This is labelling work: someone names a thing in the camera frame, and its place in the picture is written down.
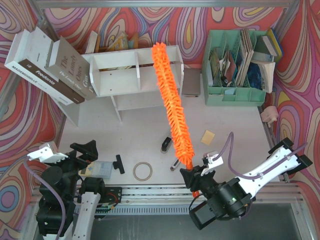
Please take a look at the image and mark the mint green desk organizer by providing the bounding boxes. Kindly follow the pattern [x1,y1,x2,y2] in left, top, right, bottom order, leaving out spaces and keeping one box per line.
[201,29,266,107]

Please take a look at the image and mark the The Lonely Ones book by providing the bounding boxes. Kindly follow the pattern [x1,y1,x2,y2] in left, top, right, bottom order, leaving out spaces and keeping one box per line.
[46,37,96,101]

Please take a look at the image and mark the black T-shaped clip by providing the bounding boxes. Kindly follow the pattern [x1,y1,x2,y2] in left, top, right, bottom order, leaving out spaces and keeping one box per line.
[112,154,125,175]

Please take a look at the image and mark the white wooden bookshelf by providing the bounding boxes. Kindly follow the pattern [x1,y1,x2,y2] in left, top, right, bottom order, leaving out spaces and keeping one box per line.
[57,44,185,127]

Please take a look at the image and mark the wooden ring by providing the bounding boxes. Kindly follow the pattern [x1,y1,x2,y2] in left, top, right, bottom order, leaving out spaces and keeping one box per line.
[132,161,153,181]

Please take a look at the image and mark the black silver pen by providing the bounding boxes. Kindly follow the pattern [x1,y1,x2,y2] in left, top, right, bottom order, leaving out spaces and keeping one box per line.
[170,159,180,171]

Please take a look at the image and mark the black white stapler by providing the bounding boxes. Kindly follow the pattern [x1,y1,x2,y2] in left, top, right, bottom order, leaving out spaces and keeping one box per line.
[160,136,173,154]

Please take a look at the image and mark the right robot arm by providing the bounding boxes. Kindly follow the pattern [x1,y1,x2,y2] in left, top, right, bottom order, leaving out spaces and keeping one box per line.
[180,138,313,230]

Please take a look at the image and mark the grey notebook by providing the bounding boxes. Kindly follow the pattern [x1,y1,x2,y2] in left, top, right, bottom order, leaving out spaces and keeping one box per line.
[182,68,201,97]

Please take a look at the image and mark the yellow sticky note pad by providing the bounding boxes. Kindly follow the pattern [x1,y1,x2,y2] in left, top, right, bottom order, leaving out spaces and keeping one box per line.
[200,130,216,146]

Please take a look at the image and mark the white paperback book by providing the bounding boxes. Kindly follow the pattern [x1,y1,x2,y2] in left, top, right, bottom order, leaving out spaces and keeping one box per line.
[251,60,276,94]

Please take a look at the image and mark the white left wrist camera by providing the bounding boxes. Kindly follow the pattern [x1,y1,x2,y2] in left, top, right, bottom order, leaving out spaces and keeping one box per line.
[27,141,68,164]

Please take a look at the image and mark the white Mademoiselle book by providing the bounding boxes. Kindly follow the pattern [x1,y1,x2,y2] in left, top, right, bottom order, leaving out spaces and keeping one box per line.
[4,27,75,105]

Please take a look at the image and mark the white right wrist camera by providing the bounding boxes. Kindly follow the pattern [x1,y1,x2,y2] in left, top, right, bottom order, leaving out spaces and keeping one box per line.
[201,151,224,176]

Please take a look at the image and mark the blue yellow book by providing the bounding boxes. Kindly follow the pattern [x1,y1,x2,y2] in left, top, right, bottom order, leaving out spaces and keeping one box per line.
[262,28,284,63]

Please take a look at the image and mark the brown Fredonia book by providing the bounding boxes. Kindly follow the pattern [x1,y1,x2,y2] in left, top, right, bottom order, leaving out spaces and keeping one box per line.
[18,38,85,105]

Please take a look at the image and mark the pink tape dispenser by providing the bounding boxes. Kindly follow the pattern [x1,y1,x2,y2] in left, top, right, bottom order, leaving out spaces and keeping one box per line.
[260,105,279,128]

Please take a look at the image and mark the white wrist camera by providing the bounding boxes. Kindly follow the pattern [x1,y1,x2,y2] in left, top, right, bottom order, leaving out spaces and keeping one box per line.
[201,151,224,176]
[27,141,68,164]

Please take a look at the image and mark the books behind shelf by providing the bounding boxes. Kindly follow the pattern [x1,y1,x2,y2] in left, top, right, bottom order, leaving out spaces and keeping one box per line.
[78,31,139,54]

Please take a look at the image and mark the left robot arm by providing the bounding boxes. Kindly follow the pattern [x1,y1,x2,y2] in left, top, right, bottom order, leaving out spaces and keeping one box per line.
[36,140,106,240]

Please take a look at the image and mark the orange microfiber duster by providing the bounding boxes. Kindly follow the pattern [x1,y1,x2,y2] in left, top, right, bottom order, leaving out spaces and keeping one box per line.
[151,41,201,198]

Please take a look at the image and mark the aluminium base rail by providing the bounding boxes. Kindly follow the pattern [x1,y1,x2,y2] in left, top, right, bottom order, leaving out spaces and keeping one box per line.
[32,184,303,206]

